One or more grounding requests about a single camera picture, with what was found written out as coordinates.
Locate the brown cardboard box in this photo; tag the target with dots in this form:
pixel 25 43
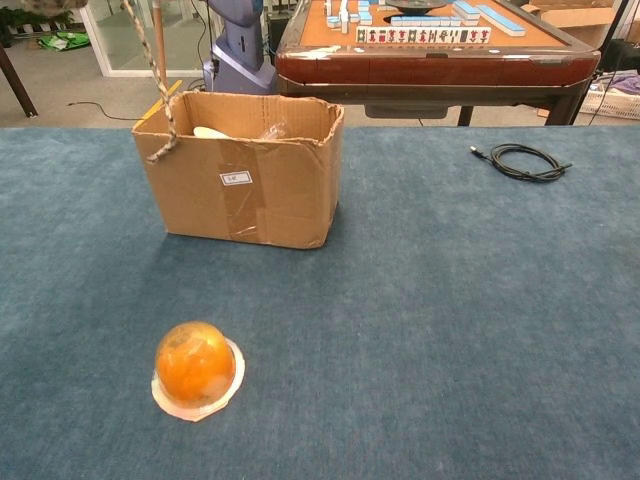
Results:
pixel 200 210

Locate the orange jelly dome cup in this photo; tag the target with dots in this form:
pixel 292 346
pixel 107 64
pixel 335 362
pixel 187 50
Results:
pixel 195 360

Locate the blue felt table mat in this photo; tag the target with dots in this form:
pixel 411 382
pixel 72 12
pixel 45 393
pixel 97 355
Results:
pixel 320 350

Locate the white paper cup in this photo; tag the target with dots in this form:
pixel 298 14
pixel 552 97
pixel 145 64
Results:
pixel 207 132

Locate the dark wood mahjong table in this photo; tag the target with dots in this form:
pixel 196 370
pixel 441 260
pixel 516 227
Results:
pixel 425 65

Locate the standing mahjong tile cluster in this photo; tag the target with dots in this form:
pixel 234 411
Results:
pixel 345 15

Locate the face-up mahjong tile row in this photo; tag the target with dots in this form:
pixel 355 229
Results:
pixel 425 35

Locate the blue-backed mahjong tile row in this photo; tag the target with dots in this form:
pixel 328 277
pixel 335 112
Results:
pixel 425 21
pixel 502 21
pixel 467 10

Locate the wooden pole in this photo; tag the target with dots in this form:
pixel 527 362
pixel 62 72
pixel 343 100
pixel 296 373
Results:
pixel 161 30

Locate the green bag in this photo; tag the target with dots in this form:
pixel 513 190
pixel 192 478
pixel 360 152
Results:
pixel 65 41

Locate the white plastic basket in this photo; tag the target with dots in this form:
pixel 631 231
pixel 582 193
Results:
pixel 615 105

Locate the dark wooden table leg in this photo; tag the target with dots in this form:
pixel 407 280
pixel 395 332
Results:
pixel 17 85

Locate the purple cloth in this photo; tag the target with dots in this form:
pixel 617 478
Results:
pixel 627 82

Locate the potted green plants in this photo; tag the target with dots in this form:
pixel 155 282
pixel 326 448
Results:
pixel 25 20

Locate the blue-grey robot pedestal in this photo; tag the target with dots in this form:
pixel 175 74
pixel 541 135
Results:
pixel 240 65

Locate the glass partition white frame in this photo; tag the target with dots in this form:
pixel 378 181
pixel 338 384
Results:
pixel 95 40

